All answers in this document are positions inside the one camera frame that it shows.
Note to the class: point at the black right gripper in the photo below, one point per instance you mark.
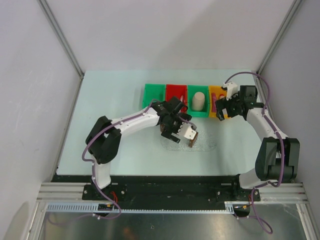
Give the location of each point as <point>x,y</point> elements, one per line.
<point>223,103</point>

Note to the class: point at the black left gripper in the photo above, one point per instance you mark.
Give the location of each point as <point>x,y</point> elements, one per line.
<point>167,132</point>

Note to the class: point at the clear glass tray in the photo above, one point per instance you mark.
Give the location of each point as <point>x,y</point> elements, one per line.
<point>206,142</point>

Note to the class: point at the beige cup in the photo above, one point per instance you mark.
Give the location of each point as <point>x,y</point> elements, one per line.
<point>198,101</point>

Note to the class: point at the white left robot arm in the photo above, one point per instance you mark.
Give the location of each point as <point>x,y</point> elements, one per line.
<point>103,141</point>

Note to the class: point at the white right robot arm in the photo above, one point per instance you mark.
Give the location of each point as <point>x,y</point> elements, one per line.
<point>278,156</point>

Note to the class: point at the pink toothpaste tube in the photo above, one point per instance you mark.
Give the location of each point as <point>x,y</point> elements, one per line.
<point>213,102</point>

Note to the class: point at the yellow plastic bin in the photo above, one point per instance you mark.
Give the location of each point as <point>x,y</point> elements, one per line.
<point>217,90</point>

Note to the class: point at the red plastic bin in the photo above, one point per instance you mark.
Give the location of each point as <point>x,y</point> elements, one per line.
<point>176,90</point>

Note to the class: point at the green plastic bin with cup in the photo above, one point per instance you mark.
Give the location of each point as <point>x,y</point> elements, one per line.
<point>191,91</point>

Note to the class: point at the green plastic bin far left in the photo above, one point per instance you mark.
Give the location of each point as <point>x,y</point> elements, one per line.
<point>153,91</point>

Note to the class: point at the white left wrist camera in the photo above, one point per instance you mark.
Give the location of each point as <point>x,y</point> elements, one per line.
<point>187,131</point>

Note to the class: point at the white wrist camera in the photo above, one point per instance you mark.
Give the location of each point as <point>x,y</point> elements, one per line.
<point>231,88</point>
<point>187,131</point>

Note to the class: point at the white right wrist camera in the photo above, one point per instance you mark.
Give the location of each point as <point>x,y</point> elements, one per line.
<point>231,88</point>

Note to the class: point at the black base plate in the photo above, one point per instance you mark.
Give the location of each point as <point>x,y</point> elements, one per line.
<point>166,191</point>

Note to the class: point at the grey slotted cable duct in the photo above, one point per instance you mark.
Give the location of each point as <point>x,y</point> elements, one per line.
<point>95,207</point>

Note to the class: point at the aluminium frame post right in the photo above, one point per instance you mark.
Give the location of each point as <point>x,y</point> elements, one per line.
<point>281,32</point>

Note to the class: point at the aluminium frame post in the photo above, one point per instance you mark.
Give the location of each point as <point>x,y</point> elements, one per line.
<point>58,31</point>
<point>281,32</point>

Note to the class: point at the aluminium frame post left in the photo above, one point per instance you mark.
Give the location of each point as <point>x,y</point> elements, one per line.
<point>58,31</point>

